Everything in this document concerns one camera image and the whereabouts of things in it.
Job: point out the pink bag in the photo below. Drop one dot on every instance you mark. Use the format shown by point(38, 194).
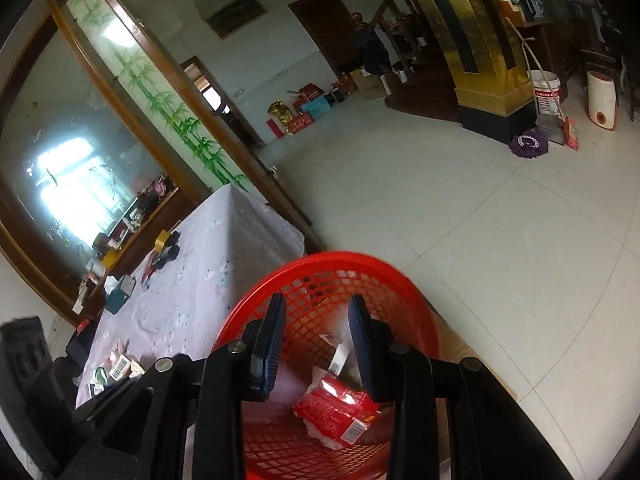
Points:
point(162, 185)

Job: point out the purple floral tablecloth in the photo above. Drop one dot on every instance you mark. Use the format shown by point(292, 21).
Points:
point(200, 270)

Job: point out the wooden glass partition cabinet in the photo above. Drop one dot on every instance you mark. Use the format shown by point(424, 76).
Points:
point(75, 135)

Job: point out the white floor bin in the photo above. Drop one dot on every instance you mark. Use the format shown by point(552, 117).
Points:
point(602, 100)

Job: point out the orange barcode box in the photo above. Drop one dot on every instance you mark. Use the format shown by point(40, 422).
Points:
point(120, 366)

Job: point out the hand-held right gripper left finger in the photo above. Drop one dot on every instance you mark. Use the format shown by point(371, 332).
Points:
point(270, 355)

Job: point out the red broom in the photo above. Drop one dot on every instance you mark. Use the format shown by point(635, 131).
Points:
point(571, 135)

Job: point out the wooden staircase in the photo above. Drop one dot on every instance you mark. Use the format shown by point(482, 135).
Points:
point(420, 85)

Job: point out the dark jacket on post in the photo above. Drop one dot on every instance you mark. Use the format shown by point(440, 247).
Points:
point(372, 52)

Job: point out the cardboard box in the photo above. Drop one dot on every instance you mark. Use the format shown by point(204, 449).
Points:
point(370, 87)

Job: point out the red plastic basket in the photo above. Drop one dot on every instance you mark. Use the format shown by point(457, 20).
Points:
point(325, 260)

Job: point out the gold foil bag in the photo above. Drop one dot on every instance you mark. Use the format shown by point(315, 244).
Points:
point(279, 112)

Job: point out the brown wooden door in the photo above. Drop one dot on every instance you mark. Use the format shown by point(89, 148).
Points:
point(325, 30)

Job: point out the teal gift box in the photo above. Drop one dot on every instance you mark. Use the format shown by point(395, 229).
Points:
point(317, 109)

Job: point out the black case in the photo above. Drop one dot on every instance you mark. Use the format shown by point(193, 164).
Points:
point(167, 255)

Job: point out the framed wall picture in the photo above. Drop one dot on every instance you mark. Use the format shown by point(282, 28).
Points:
point(235, 15)

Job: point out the purple mop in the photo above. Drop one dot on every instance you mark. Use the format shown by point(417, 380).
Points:
point(527, 142)

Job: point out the bamboo painted glass panel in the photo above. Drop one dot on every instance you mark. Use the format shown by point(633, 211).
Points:
point(165, 105)

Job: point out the flat red gift box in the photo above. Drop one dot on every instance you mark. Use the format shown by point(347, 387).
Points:
point(301, 124)

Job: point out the yellow box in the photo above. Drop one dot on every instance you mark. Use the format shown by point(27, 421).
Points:
point(111, 257)

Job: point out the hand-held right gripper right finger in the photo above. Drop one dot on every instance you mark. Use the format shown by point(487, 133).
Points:
point(360, 345)

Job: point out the yellow tape roll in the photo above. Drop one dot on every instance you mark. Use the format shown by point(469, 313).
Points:
point(162, 241)

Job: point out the grey dustpan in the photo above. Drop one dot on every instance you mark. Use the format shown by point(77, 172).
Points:
point(550, 127)

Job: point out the teal tissue box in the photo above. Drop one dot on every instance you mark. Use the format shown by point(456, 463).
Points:
point(120, 297)

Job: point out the gold pillar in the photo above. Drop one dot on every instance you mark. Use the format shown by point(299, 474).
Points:
point(480, 35)

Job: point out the red pouch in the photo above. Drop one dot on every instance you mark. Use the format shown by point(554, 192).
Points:
point(148, 267)

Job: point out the white bucket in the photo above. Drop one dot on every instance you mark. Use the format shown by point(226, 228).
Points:
point(545, 95)

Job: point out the red wet wipe packet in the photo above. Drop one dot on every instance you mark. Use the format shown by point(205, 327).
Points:
point(335, 405)

